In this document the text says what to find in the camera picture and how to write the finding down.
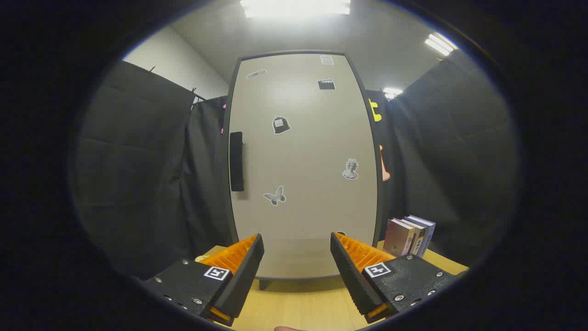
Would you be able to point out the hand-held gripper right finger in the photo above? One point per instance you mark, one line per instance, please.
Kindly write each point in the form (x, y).
(351, 280)

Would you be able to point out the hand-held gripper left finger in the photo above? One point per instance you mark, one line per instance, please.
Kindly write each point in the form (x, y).
(245, 276)

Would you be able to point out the beige cabinet door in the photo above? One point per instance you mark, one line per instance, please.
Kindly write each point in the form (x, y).
(303, 161)

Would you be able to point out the grey cabinet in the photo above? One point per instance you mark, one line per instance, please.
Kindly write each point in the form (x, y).
(265, 283)

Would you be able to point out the white spine book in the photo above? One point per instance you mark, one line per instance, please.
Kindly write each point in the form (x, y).
(417, 241)

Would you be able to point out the large ceiling light panel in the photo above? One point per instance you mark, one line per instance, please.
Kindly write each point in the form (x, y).
(294, 7)

